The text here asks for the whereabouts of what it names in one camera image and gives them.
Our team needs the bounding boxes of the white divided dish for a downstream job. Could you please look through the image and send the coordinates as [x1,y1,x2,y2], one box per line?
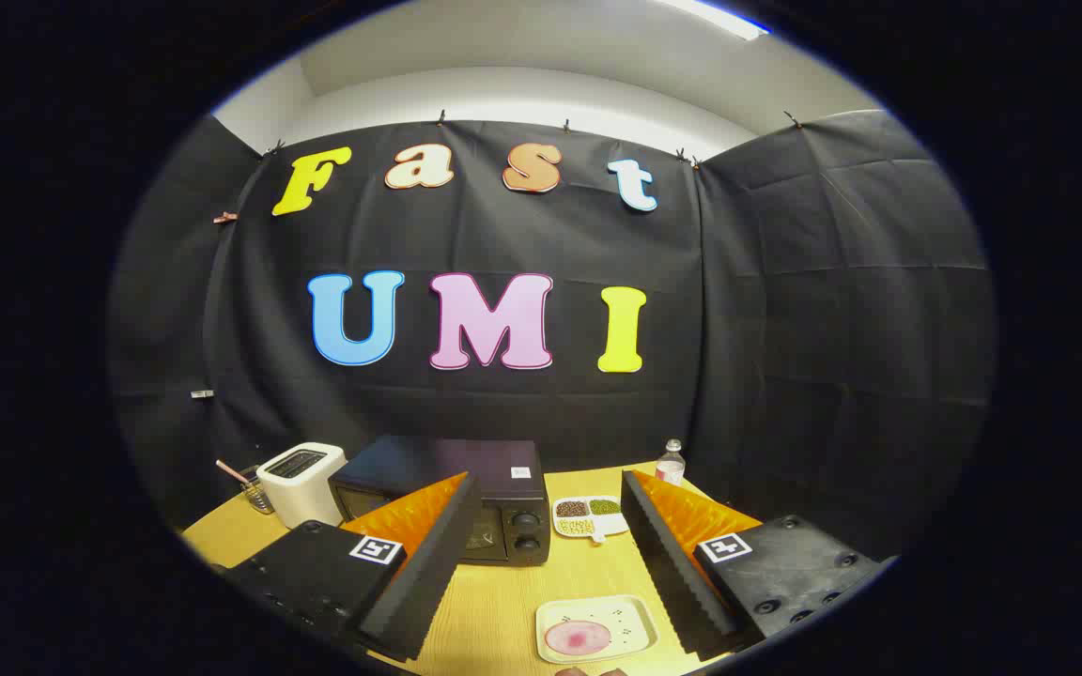
[552,496,631,544]

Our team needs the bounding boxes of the black backdrop cloth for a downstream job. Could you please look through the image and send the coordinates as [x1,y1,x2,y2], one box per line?
[109,111,997,564]

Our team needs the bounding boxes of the black toaster oven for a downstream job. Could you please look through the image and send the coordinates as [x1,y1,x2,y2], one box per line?
[328,435,551,567]

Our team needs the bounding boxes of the clear plastic bottle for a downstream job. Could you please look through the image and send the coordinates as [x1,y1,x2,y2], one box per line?
[656,438,687,486]

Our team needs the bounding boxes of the pink ham slice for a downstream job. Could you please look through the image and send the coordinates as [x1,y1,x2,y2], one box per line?
[545,620,613,656]

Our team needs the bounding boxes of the white bread toaster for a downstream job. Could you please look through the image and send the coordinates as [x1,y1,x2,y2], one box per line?
[256,442,348,530]

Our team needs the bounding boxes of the cream square plate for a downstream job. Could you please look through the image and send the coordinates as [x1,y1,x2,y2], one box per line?
[535,594,659,665]

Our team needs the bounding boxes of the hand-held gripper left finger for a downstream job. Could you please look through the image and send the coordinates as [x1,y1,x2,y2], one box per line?
[222,472,483,663]

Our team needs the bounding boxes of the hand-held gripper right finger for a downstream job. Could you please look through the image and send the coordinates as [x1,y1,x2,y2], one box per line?
[621,469,889,658]

